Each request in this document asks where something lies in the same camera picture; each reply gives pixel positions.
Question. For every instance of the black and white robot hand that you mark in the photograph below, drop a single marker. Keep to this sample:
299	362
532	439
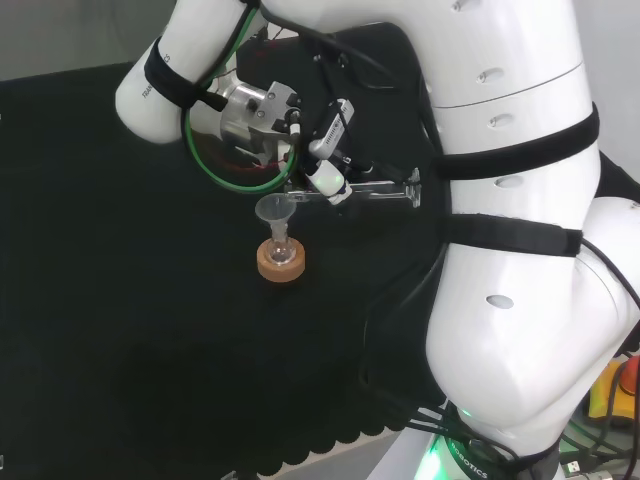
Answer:
327	180

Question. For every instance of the clear glass graduated cylinder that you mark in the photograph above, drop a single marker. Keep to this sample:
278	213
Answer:
380	190

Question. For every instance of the clear glass round-bottom flask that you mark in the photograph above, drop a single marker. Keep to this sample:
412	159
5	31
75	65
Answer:
279	252

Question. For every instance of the clear plastic funnel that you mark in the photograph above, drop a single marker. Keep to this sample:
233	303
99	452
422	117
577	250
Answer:
272	212

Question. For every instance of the black bench cloth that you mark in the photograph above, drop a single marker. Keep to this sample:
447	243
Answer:
150	300

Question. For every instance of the yellow stop button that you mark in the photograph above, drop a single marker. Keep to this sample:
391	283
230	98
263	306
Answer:
610	395

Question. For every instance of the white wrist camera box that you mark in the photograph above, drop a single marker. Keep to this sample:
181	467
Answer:
332	127

